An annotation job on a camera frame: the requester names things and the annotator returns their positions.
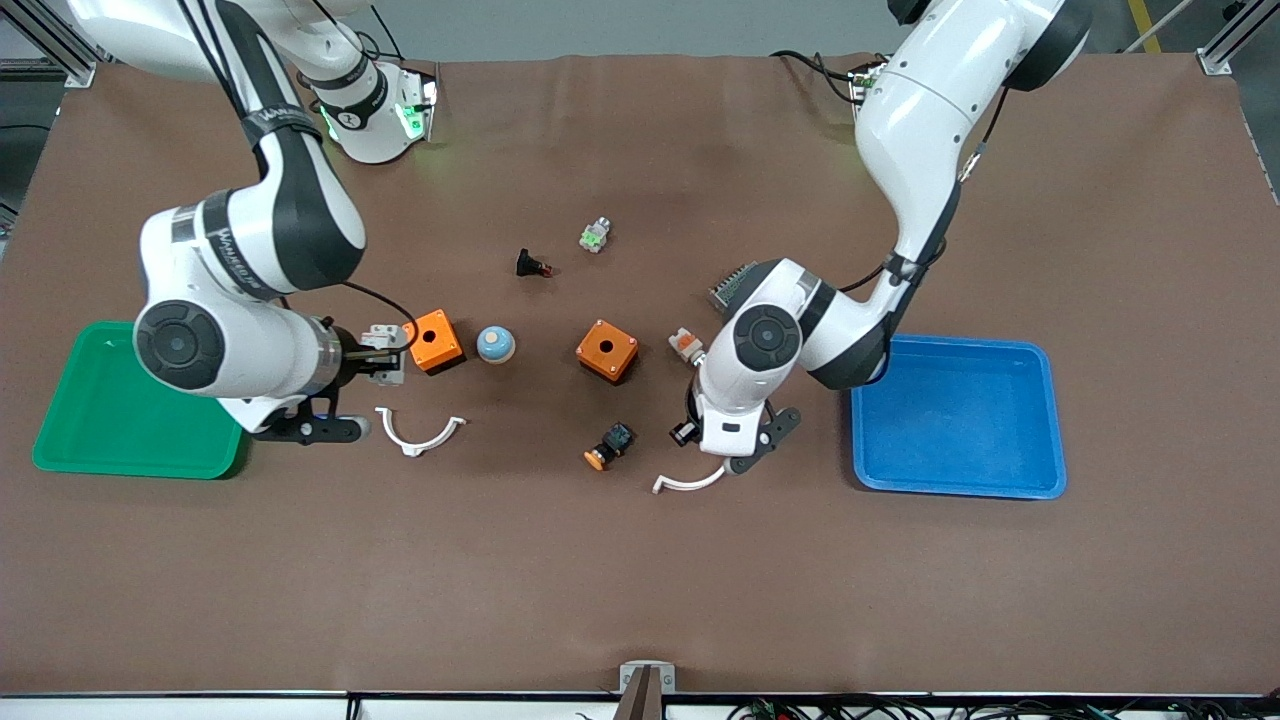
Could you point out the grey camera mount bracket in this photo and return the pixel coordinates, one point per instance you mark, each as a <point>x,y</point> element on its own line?
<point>647,680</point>

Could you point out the blue plastic tray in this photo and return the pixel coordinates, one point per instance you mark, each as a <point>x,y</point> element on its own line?
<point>955,420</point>

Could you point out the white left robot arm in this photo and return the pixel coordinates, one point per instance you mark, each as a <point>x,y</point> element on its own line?
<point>920,110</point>

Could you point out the grey white circuit breaker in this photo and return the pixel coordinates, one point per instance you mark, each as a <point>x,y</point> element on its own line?
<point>384,355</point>

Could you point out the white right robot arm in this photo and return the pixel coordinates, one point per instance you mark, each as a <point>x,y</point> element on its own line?
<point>250,240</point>

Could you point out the orange button enclosure box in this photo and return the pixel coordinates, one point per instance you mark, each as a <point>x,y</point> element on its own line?
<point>607,350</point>
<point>435,340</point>

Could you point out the small black connector part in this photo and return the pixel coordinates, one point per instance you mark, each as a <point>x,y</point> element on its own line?
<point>528,264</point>

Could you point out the blue white dome knob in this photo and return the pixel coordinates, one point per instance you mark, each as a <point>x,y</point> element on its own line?
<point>495,345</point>

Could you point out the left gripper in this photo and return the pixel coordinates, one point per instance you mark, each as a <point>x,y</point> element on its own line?
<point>692,404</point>

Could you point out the black cylindrical capacitor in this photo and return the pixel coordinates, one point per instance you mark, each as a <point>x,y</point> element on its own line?
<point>684,433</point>

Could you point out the large white curved clip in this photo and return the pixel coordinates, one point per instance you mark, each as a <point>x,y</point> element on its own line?
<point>690,484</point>

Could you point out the small white curved clip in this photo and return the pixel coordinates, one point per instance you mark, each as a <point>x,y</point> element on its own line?
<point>418,443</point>

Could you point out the aluminium frame profile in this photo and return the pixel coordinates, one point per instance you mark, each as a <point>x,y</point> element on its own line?
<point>1228,45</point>
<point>55,50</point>

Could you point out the green white switch module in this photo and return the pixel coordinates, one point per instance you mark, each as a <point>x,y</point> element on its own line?
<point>596,235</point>

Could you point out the green plastic tray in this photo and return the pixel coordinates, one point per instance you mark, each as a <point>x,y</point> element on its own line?
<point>100,440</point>

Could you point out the orange mushroom button switch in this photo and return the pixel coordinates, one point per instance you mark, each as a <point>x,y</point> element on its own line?
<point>608,446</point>

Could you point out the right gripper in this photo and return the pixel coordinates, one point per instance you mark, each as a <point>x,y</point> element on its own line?
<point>352,358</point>

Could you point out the metal mesh power supply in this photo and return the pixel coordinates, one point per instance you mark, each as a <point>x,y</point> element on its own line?
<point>728,290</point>

